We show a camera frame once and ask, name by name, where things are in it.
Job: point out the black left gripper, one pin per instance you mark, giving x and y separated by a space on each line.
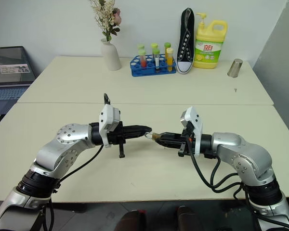
115 137

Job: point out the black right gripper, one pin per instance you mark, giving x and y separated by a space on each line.
186 144

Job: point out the brass padlock with steel shackle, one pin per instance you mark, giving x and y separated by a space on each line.
157 136

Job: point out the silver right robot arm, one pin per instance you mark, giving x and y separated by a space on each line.
243 151

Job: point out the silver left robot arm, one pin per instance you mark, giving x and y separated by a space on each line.
69 137

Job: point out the blue test tube rack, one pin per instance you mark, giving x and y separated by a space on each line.
149 72

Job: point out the green capped red liquid tube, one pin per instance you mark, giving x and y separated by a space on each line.
142 59

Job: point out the green capped white label tube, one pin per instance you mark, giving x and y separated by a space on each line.
156 60

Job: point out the yellow capped orange liquid tube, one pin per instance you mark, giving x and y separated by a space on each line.
170 60

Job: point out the white ceramic vase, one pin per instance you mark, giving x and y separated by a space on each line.
111 56

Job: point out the green capped empty tube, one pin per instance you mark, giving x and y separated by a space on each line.
140 46

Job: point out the lime capped clear tube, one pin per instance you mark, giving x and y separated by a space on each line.
154 46

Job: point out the green capped yellow liquid tube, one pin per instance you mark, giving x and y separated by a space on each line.
167 45

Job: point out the stainless steel cup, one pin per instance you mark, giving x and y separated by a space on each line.
234 68

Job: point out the black canvas sneaker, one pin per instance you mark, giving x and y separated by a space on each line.
185 43

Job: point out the yellow dish soap bottle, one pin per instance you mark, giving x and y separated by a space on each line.
208 48

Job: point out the dried flower bouquet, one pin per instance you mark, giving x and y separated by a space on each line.
106 14

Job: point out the grey open laptop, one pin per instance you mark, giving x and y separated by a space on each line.
9 65

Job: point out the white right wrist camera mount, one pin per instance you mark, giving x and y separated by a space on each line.
195 120

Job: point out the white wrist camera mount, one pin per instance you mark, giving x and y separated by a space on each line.
108 116
195 120

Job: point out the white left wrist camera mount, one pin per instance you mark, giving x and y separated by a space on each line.
108 116

